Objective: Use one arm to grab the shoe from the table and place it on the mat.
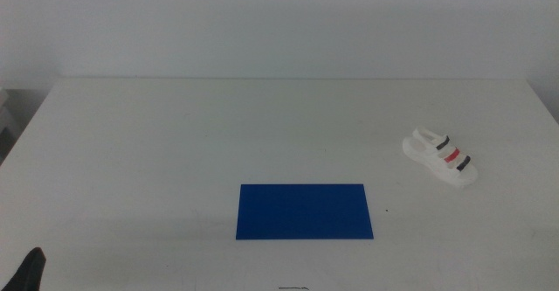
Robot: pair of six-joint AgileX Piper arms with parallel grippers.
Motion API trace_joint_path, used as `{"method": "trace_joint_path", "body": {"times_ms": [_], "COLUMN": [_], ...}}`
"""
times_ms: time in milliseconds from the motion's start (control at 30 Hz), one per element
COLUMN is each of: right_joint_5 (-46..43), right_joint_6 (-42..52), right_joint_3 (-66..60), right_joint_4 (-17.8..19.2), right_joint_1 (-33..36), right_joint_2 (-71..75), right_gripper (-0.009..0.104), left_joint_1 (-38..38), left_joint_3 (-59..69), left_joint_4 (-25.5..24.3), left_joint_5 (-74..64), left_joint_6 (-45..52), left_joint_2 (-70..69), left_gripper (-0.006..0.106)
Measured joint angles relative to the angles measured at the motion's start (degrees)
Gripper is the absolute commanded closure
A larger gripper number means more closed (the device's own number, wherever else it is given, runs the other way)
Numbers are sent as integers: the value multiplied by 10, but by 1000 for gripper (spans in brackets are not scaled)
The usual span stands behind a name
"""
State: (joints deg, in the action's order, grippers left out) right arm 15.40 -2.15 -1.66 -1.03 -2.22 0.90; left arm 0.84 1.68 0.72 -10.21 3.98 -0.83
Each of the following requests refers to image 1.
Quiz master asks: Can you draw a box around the white strappy sandal shoe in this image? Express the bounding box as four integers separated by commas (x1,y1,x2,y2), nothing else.
402,127,480,189

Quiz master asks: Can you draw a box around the blue rectangular mat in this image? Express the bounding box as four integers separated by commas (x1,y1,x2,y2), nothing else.
235,184,375,241

